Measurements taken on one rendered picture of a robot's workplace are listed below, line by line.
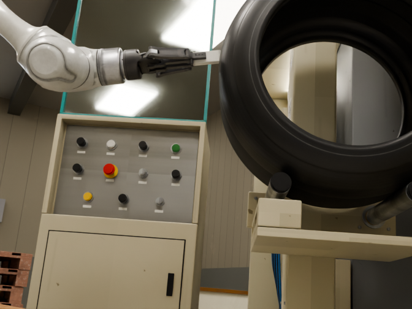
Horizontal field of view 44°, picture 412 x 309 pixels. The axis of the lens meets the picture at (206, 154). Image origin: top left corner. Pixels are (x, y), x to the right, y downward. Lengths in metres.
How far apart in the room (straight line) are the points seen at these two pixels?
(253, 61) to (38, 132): 8.23
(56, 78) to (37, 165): 8.04
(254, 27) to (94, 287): 1.04
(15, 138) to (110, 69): 7.95
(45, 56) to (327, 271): 0.89
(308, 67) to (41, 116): 7.99
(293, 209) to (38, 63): 0.59
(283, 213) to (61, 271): 0.98
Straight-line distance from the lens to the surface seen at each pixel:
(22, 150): 9.14
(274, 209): 1.07
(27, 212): 8.98
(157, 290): 1.76
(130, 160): 1.90
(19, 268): 5.46
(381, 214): 1.33
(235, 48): 1.16
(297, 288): 1.43
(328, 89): 1.57
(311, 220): 1.43
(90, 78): 1.25
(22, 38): 1.17
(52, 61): 1.09
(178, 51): 1.25
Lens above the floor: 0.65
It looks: 16 degrees up
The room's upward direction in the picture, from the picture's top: 4 degrees clockwise
